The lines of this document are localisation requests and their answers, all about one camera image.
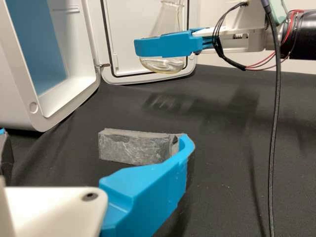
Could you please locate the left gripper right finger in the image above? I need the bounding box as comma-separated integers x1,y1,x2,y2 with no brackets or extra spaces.
98,134,196,237

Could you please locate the white incubator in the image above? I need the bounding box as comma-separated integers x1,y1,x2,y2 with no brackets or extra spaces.
0,0,102,133

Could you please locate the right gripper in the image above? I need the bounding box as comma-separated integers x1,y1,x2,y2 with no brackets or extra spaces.
192,25,280,53

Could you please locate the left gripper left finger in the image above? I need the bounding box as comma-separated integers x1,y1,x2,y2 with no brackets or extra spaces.
0,127,7,158

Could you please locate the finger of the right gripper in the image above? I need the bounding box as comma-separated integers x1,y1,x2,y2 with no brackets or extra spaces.
133,28,219,59

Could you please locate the black cable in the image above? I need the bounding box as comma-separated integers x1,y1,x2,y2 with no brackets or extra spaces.
260,0,283,237

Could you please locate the grey taped block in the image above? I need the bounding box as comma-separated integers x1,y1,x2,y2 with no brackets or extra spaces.
98,127,185,166

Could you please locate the clear flask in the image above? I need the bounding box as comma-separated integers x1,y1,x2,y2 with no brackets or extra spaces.
139,0,186,75

